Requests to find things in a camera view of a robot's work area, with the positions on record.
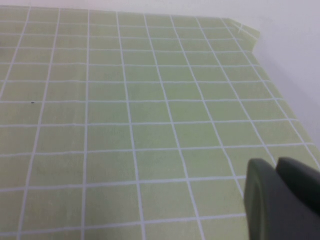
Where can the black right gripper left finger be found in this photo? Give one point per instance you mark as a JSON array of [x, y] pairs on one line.
[[270, 212]]

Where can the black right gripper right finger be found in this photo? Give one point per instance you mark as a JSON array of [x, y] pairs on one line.
[[302, 182]]

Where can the green checked tablecloth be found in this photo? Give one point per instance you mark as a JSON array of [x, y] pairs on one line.
[[125, 125]]

